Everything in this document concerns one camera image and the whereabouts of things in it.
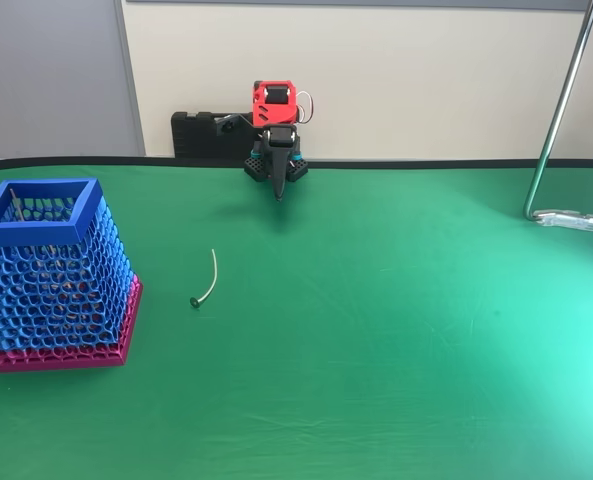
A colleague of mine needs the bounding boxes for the chrome metal stand pole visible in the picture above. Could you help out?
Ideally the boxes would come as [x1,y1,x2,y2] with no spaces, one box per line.
[523,0,593,225]

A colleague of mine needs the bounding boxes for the clear clamp on pole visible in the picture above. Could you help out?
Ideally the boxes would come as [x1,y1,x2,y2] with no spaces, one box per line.
[534,209,593,233]

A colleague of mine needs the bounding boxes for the green cloth with black border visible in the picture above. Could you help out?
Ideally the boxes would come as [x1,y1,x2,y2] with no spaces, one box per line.
[0,155,593,480]

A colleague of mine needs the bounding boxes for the blue and magenta mesh basket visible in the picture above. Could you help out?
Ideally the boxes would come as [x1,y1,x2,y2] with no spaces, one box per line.
[0,178,145,375]

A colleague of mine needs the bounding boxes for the black perforated arm base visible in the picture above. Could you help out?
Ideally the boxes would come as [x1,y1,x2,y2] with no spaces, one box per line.
[243,149,310,184]

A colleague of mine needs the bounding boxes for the black plastic tool case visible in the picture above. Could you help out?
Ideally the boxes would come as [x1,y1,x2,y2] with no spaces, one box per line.
[170,111,257,160]

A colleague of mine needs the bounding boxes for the small camera board on bracket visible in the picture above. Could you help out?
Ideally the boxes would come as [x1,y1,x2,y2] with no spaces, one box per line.
[214,114,243,138]

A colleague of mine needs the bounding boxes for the white red wrist servo cable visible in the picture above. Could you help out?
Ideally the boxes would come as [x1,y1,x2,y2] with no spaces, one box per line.
[295,90,318,124]

